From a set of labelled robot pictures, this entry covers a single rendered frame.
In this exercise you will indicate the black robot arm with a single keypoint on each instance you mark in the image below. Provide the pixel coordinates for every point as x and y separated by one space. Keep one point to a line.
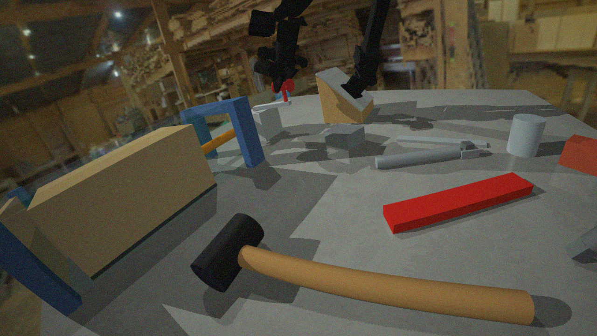
366 56

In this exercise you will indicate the mallet with black head and wooden handle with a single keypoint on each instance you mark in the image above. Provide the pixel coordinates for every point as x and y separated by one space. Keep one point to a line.
235 246

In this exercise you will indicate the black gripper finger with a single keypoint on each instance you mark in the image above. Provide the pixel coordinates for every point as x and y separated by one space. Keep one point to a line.
278 81
290 73

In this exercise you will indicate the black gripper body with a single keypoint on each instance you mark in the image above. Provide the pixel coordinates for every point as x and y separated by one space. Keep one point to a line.
284 57

